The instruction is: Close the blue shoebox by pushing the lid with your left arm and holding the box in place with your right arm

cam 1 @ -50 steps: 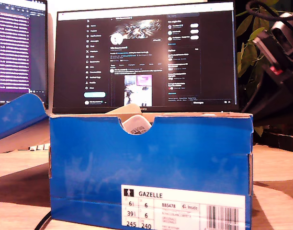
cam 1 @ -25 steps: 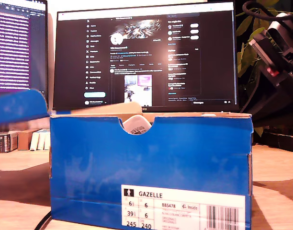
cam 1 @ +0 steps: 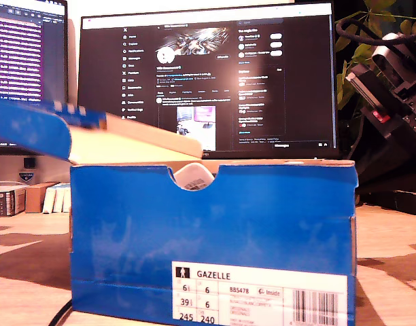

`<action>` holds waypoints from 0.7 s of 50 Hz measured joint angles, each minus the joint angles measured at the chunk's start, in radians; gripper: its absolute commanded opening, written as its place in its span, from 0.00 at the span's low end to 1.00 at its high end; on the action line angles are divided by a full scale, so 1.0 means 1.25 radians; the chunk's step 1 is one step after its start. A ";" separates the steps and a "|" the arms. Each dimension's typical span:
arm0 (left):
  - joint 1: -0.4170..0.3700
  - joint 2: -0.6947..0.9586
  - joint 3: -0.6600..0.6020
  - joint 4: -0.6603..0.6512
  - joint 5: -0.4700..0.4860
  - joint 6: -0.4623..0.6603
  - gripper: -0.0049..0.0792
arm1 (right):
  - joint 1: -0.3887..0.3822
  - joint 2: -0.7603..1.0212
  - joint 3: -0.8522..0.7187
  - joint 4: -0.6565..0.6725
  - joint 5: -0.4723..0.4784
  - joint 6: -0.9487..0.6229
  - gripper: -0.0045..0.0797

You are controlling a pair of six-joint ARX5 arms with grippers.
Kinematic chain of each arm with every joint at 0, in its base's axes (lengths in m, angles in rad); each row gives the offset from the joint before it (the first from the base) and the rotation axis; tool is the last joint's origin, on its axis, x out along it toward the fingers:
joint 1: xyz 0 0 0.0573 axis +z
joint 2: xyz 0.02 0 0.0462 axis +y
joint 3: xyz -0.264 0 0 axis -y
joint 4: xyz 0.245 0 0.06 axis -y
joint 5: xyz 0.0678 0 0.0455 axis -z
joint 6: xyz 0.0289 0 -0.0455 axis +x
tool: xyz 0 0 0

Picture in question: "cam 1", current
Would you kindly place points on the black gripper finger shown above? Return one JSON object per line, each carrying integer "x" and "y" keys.
{"x": 381, "y": 117}

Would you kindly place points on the blue Adidas shoebox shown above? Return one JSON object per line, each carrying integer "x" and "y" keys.
{"x": 133, "y": 231}

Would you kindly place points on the white slim box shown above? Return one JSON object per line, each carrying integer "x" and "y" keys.
{"x": 49, "y": 202}
{"x": 59, "y": 200}
{"x": 67, "y": 200}

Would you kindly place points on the brown cardboard box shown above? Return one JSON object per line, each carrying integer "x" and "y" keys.
{"x": 34, "y": 198}

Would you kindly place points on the green printed box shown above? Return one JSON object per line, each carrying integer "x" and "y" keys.
{"x": 5, "y": 202}

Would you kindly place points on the black Huawei computer monitor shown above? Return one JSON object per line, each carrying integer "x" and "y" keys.
{"x": 296, "y": 102}

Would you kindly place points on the dark plant tray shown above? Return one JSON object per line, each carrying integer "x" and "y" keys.
{"x": 408, "y": 203}

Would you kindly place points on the green leafy houseplant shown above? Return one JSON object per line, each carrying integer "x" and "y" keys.
{"x": 381, "y": 13}

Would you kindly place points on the white shoe with label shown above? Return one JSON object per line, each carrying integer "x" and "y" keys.
{"x": 193, "y": 176}

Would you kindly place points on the dark shield badge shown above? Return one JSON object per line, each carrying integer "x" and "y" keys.
{"x": 26, "y": 176}

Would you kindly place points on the computer monitor with purple text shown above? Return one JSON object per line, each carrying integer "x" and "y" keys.
{"x": 17, "y": 51}

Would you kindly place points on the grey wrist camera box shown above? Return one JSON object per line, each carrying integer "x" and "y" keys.
{"x": 386, "y": 56}

